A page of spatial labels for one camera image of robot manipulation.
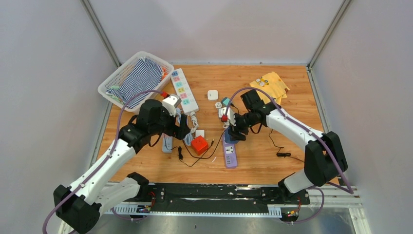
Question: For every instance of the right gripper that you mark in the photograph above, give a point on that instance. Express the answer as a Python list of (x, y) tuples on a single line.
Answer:
[(234, 131)]

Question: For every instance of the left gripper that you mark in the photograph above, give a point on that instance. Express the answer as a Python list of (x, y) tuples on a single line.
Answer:
[(178, 132)]

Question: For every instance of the blue cube socket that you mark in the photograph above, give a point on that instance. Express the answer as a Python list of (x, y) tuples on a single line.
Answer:
[(228, 138)]

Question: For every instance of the purple power bank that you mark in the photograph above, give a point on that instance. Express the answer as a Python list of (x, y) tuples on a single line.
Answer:
[(230, 159)]

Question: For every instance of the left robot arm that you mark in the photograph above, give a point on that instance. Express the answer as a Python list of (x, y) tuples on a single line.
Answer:
[(84, 201)]

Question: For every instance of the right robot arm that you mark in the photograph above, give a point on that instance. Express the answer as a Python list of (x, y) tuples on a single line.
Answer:
[(324, 157)]

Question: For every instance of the small white charger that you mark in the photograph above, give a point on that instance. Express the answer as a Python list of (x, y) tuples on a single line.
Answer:
[(200, 133)]

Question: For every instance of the red cube socket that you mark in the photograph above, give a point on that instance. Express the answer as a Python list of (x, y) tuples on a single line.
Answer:
[(199, 145)]

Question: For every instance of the white colourful power strip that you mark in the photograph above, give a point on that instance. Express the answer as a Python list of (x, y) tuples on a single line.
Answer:
[(183, 90)]

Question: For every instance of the teal charger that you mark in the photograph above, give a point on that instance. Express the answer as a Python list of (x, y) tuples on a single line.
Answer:
[(226, 101)]

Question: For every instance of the white square adapter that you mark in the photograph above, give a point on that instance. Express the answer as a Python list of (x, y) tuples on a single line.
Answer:
[(212, 95)]

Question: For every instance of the yellow cloth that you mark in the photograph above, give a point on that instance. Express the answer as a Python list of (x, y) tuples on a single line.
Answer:
[(273, 85)]

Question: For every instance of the striped cloth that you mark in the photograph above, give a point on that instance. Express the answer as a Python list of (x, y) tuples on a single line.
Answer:
[(146, 75)]

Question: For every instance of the white plastic basket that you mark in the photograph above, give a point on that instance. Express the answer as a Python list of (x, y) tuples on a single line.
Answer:
[(117, 77)]

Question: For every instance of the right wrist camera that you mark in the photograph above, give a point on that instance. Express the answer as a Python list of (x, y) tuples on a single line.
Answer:
[(227, 117)]

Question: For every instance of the white adapter with coiled cable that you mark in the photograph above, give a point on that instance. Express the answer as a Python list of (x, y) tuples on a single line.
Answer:
[(218, 105)]

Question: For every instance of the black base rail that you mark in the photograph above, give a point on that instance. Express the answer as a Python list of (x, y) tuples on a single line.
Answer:
[(218, 199)]

